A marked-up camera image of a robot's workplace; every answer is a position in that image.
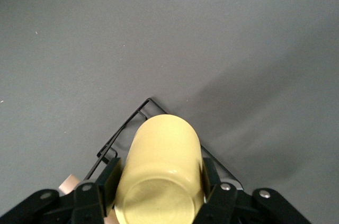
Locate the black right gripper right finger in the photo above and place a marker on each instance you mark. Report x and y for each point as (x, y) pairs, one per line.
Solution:
(227, 205)

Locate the yellow cup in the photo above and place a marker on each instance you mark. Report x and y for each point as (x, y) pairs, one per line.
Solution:
(159, 168)

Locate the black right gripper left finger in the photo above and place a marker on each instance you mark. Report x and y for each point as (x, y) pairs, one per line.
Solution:
(84, 202)

